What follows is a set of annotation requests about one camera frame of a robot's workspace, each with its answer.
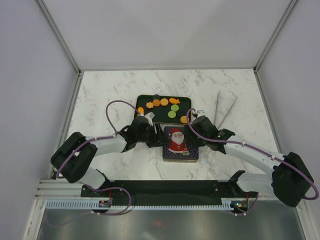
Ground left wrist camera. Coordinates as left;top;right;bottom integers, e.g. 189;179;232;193
142;112;155;126

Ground gold tin lid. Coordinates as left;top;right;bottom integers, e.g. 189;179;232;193
162;125;199;158

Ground green macaron lower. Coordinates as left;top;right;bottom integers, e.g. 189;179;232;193
167;110;177;119

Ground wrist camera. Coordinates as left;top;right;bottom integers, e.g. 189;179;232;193
142;112;155;126
191;110;205;119

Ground orange fish cookie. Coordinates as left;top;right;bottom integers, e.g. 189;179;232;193
169;98;181;105
137;107;145;114

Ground tan sandwich cookie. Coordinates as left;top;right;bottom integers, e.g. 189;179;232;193
160;98;169;106
180;115;188;124

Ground orange flower cookie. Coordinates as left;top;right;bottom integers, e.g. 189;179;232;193
146;102;154;109

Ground dark green serving tray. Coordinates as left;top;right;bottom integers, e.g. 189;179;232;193
135;94;192;125

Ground metal serving tongs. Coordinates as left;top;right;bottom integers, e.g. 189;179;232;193
213;90;238;129

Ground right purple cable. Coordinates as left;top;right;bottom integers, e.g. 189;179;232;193
186;107;320;218

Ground gold cookie tin box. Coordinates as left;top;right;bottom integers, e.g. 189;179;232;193
163;156;199;163

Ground orange fish cookie left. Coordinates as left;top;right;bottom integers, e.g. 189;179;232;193
137;107;145;114

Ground black sandwich cookie top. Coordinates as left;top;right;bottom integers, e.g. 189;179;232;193
152;94;161;101

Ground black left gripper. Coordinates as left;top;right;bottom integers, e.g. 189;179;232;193
136;123;171;149

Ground orange fish cookie upper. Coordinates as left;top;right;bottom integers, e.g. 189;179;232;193
169;98;181;105

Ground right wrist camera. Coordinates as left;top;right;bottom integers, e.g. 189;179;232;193
191;110;205;119

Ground green macaron upper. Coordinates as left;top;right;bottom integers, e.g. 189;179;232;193
170;104;179;112

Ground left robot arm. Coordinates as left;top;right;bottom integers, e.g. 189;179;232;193
50;116;170;197

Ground aluminium frame post left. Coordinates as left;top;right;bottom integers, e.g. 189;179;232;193
34;0;83;77

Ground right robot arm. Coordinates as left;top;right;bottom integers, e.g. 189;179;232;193
187;115;320;207

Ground aluminium frame post right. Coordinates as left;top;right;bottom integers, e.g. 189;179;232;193
253;0;300;74

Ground chocolate chip cookie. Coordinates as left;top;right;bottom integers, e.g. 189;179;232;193
152;99;161;107

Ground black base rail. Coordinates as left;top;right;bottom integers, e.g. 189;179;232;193
79;178;258;207

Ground aluminium frame post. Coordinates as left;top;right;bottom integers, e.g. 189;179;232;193
34;0;83;77
253;0;300;74

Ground green macaron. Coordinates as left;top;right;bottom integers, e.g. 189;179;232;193
167;110;177;119
170;104;179;112

